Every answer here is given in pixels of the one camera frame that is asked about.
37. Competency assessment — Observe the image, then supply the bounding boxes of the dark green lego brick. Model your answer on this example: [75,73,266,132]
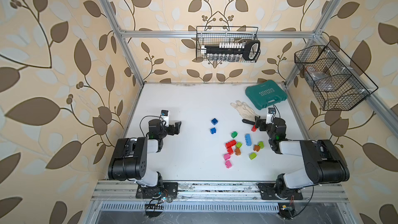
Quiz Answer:
[231,131,238,139]

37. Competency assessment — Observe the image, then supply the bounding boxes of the orange brown lego brick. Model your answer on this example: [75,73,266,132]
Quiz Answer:
[235,148,241,156]

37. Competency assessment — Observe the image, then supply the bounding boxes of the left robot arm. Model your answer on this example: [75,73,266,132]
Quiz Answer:
[108,118,182,188]

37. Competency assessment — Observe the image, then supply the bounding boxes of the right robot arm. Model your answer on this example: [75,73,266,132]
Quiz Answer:
[242,117,350,199]

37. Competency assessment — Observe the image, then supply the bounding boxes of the light blue long lego brick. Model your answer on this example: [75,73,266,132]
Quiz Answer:
[245,134,252,146]

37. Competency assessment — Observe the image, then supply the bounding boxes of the lime lego brick lower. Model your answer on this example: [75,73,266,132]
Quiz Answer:
[249,152,257,160]

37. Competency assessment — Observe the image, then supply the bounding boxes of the pink lego brick upper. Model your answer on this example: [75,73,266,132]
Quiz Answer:
[223,153,231,161]

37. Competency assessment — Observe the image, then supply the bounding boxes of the pink lego brick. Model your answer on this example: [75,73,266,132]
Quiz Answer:
[223,153,231,161]
[225,160,232,169]

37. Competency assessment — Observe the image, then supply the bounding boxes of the pink lego brick lower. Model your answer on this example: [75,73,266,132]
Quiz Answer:
[225,160,232,169]

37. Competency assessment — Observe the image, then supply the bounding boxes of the black pipe wrench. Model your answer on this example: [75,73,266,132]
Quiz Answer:
[241,118,261,127]

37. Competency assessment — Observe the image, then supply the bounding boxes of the white work glove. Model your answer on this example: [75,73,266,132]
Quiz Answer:
[231,100,259,121]

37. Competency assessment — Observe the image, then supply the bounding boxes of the green plastic tool case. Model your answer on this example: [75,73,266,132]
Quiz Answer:
[245,80,287,110]

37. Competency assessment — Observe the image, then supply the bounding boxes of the plastic bag in basket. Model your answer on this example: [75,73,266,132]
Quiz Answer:
[307,66,335,92]

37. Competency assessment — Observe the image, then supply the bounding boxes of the black socket holder set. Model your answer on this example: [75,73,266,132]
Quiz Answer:
[199,40,261,62]

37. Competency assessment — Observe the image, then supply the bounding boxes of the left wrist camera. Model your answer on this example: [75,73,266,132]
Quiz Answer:
[160,110,169,127]

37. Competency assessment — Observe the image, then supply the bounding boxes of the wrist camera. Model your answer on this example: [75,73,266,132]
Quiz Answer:
[266,107,276,123]
[160,110,169,127]

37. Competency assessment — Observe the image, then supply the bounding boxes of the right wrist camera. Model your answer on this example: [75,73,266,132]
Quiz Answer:
[266,107,276,123]

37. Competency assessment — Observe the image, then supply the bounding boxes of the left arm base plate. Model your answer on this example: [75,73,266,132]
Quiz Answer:
[135,182,178,200]

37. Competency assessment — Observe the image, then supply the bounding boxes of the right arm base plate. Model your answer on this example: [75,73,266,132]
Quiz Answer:
[257,183,303,200]

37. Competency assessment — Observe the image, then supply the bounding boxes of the right wire basket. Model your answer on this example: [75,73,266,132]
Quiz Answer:
[294,40,378,111]

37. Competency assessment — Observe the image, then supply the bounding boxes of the wire basket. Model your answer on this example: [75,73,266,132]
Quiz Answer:
[294,40,378,111]
[195,26,261,63]

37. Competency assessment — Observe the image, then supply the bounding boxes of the back wire basket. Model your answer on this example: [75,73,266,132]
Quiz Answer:
[195,26,261,63]

